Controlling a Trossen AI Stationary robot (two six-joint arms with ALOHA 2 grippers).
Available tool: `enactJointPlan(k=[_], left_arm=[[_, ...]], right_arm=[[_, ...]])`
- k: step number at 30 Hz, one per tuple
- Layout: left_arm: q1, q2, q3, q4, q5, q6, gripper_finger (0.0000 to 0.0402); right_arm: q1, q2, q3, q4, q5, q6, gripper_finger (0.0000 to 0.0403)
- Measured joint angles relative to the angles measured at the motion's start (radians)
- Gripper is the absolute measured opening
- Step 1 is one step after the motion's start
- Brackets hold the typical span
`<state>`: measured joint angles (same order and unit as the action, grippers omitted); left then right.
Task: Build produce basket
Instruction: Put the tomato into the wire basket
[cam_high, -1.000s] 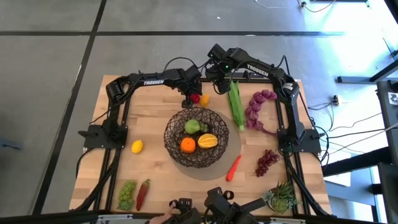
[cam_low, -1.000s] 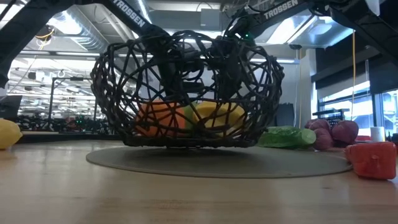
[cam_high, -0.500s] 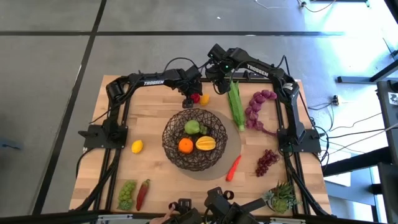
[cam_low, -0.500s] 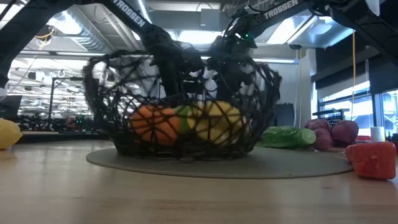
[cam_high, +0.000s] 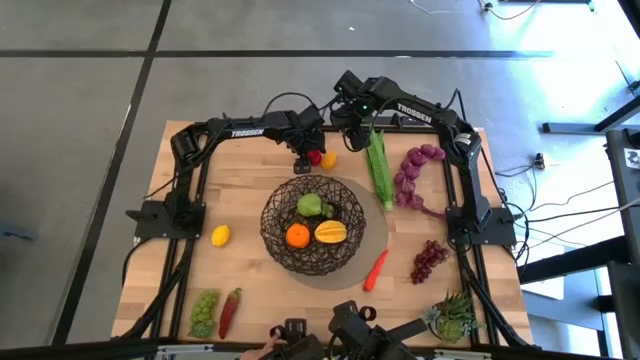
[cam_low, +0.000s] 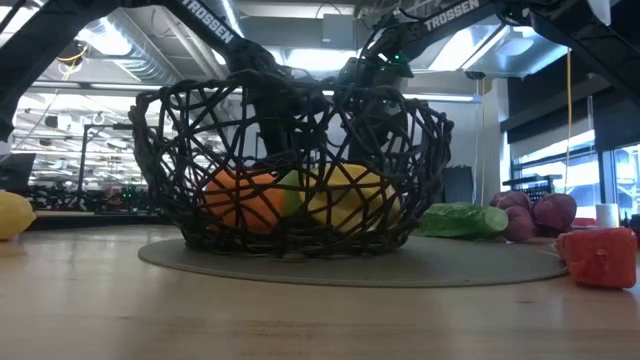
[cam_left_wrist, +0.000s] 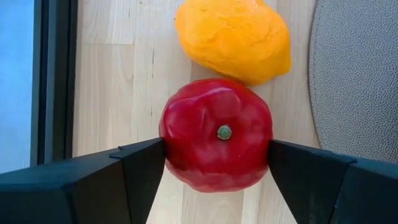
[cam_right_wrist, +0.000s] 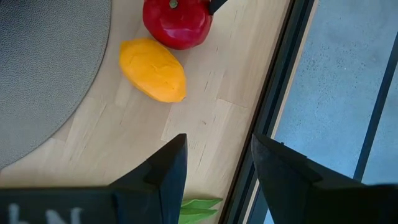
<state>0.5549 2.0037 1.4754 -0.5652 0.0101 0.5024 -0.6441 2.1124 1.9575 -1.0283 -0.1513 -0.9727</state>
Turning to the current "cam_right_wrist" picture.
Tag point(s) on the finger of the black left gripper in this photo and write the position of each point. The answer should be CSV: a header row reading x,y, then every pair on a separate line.
x,y
215,4

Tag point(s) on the grey round placemat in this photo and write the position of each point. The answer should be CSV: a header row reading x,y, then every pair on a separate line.
x,y
46,62

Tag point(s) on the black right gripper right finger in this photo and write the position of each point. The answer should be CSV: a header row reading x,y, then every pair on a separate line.
x,y
289,193

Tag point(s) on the orange-yellow lemon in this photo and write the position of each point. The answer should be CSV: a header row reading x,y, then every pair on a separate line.
x,y
152,70

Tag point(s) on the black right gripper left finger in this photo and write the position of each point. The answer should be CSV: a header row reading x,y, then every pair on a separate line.
x,y
161,186

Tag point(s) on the green romaine lettuce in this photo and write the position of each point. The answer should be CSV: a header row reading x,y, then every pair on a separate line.
x,y
196,214

